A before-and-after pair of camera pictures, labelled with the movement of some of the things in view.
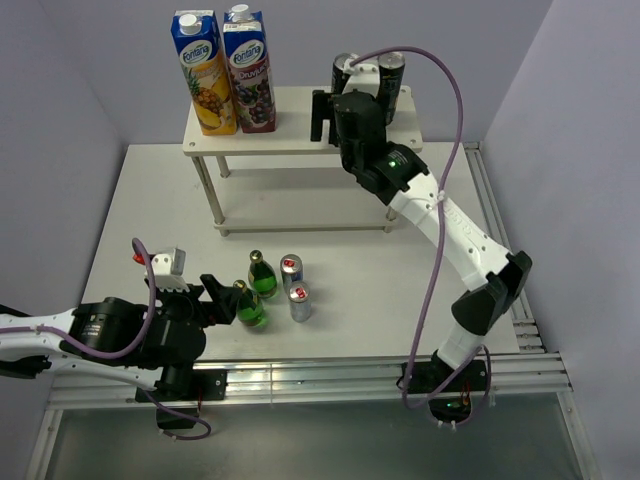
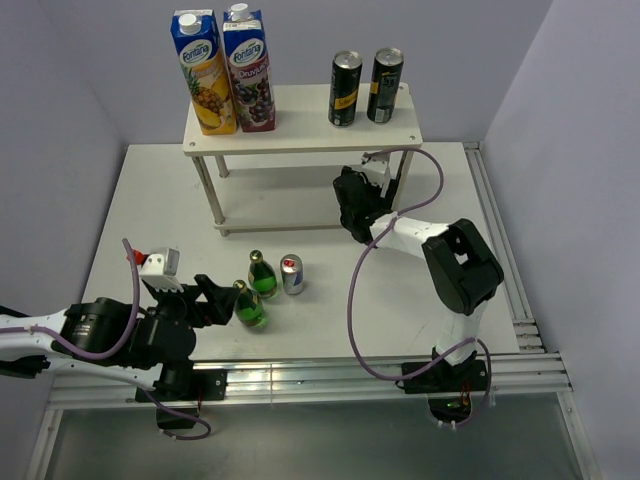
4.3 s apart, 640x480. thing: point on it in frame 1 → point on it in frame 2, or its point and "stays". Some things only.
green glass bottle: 262,276 stays
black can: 391,66 stays
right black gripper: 322,109 → 385,202
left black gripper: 224,300 stays
